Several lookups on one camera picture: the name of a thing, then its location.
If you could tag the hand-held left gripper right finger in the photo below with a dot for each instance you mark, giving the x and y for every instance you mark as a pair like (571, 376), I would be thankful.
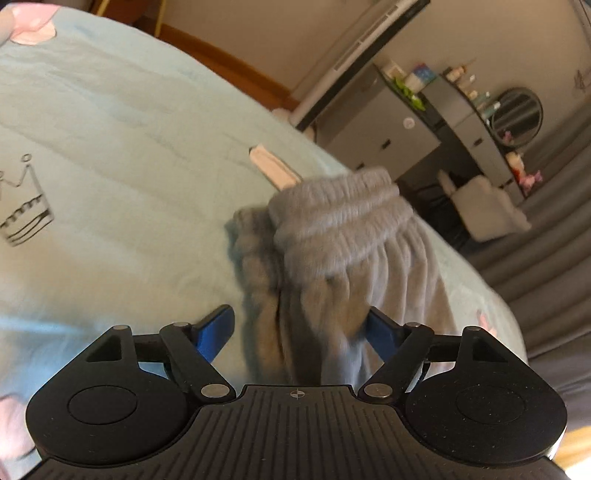
(381, 335)

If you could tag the row of cosmetic bottles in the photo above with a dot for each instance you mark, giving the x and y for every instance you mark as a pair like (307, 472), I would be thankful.
(471, 90)

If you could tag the light blue printed blanket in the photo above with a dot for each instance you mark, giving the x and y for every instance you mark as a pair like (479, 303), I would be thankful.
(115, 161)

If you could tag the grey vanity desk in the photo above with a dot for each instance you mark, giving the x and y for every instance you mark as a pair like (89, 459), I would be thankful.
(475, 134)

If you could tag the grey curtain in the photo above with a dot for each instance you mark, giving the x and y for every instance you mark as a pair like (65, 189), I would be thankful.
(545, 258)

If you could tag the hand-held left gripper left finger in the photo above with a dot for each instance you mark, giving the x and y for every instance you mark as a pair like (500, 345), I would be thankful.
(217, 328)

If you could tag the wooden bed frame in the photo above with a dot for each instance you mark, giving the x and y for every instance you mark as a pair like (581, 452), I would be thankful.
(240, 64)

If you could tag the round mirror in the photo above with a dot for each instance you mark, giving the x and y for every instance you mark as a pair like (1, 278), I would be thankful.
(516, 113)

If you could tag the grey sweat pants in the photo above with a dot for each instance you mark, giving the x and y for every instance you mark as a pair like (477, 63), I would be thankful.
(341, 240)

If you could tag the grey cabinet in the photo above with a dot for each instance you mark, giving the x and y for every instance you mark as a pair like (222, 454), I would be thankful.
(392, 138)

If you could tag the blue white packet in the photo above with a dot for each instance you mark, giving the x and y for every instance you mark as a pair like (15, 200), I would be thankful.
(419, 76)

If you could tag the white standing air conditioner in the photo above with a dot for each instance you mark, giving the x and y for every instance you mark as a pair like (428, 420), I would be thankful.
(341, 60)

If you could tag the plush toy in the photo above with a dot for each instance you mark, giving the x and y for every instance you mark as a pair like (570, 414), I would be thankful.
(521, 170)

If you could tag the white chair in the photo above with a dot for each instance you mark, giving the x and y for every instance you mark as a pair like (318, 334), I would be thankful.
(489, 207)

